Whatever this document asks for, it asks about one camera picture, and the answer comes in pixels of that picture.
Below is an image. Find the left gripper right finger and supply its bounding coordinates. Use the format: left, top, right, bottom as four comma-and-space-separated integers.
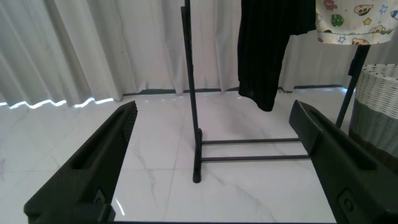
288, 100, 398, 223

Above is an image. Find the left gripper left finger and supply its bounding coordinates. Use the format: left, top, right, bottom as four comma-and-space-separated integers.
24, 100, 138, 223

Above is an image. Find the cream printed garment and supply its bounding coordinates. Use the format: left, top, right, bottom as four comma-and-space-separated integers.
315, 0, 398, 46

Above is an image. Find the black t-shirt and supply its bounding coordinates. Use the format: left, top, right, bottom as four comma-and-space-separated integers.
237, 0, 317, 112

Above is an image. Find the white laundry basket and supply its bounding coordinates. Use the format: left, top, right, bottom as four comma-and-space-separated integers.
348, 63, 398, 175

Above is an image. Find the black clothes rack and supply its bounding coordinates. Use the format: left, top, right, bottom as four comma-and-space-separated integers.
180, 0, 371, 184

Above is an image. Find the white curtain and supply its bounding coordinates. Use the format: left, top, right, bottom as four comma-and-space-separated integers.
0, 0, 398, 109

